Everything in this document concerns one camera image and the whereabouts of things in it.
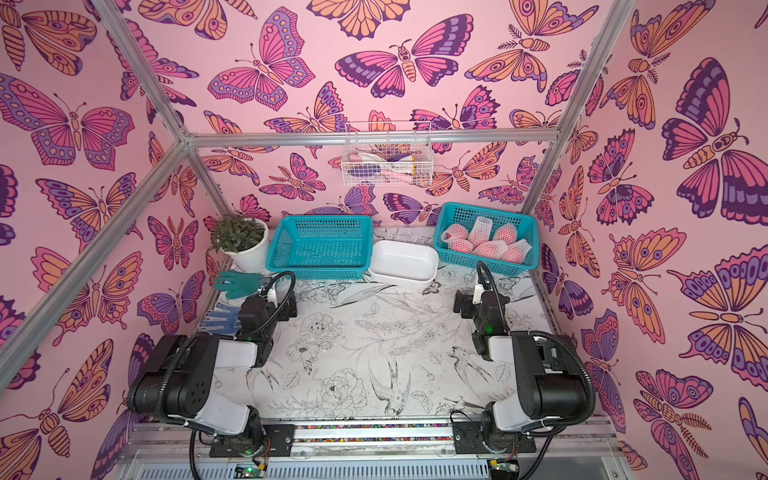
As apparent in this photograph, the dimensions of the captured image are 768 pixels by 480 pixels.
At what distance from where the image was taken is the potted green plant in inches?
38.0

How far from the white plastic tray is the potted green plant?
372mm

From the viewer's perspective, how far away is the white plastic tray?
1.03 metres
